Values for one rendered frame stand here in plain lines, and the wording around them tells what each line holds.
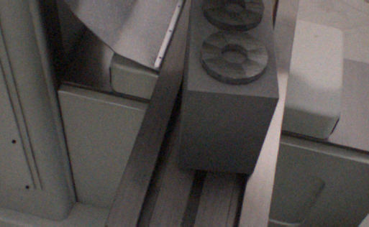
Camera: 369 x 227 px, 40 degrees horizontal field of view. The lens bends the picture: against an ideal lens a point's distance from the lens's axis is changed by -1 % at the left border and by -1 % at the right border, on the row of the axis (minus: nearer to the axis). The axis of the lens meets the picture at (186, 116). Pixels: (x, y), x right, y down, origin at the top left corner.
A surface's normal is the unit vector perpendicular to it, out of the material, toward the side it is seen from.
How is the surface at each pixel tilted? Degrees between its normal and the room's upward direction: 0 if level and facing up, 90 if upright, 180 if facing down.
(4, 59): 89
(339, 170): 90
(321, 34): 0
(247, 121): 90
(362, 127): 0
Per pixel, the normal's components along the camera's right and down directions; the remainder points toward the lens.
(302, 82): 0.08, -0.61
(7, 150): -0.22, 0.74
